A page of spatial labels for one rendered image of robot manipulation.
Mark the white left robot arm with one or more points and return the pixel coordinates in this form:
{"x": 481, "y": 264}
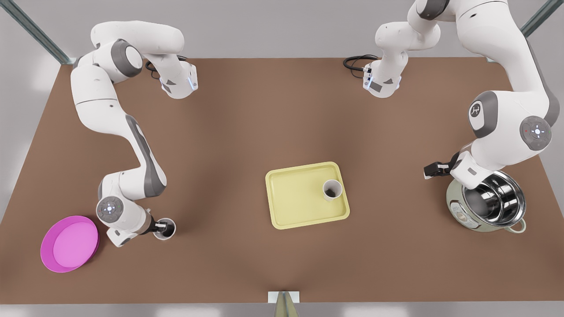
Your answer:
{"x": 498, "y": 66}

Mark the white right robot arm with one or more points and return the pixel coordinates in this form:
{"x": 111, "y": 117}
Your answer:
{"x": 97, "y": 92}

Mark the pink plastic plate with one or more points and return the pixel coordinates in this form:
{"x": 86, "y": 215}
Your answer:
{"x": 70, "y": 244}

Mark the white IKEA cup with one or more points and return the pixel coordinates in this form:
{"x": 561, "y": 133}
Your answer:
{"x": 332, "y": 189}
{"x": 165, "y": 230}

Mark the yellow plastic tray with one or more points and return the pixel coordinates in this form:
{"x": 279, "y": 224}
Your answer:
{"x": 299, "y": 198}

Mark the silver frame post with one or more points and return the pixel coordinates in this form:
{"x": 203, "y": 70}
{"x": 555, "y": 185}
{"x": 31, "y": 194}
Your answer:
{"x": 535, "y": 17}
{"x": 37, "y": 35}
{"x": 284, "y": 304}

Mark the green pot with steel interior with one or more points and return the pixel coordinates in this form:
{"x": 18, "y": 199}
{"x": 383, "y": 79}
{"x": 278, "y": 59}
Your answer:
{"x": 493, "y": 207}

